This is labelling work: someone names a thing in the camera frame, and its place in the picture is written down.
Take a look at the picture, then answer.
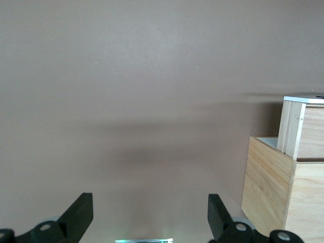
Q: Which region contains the light wooden drawer cabinet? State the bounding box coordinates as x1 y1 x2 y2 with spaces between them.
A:
241 136 324 243

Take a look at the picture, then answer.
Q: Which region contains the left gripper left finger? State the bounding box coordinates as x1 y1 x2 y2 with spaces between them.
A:
0 192 94 243

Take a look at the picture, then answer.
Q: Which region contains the brown table cover sheet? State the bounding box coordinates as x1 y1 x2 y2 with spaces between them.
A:
0 0 324 243

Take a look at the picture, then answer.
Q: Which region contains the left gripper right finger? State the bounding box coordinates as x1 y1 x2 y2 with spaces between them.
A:
208 194 303 243

